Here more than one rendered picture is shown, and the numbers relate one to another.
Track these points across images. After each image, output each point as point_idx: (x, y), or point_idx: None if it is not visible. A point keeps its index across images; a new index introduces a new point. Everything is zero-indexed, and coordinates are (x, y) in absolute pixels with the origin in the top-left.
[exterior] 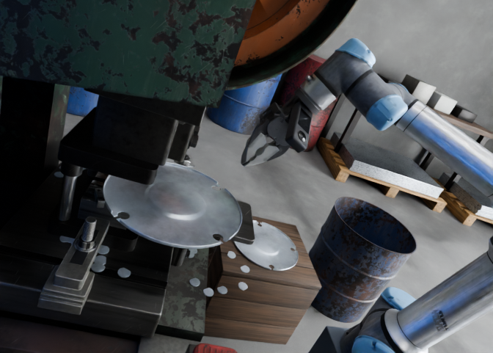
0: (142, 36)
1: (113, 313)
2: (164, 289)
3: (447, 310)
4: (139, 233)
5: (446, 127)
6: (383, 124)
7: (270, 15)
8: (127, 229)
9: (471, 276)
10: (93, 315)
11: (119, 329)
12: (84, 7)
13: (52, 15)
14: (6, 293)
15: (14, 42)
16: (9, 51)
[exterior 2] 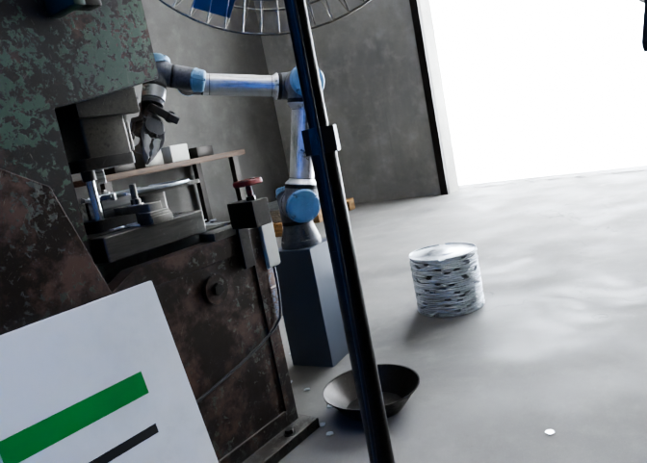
0: (116, 57)
1: (182, 222)
2: (188, 211)
3: (302, 145)
4: (152, 188)
5: (226, 75)
6: (202, 84)
7: None
8: None
9: (296, 122)
10: (174, 230)
11: (190, 234)
12: (91, 54)
13: (81, 63)
14: (129, 238)
15: (71, 83)
16: (70, 88)
